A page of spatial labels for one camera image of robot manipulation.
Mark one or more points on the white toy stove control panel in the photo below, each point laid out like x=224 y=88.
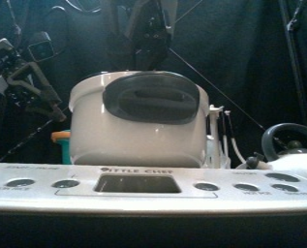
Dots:
x=151 y=197

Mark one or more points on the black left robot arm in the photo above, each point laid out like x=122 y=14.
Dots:
x=56 y=29

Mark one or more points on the teal cup with orange rim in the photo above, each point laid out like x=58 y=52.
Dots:
x=64 y=147

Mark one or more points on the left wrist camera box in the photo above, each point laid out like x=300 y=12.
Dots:
x=40 y=47

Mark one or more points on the dark grey pot lid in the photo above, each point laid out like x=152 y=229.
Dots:
x=152 y=98

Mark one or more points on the white toy utensil rack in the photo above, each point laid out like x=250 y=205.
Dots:
x=214 y=139

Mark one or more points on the white toy cooking pot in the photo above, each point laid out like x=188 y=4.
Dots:
x=134 y=142

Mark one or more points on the black metal frame pole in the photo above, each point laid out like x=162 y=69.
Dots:
x=294 y=64

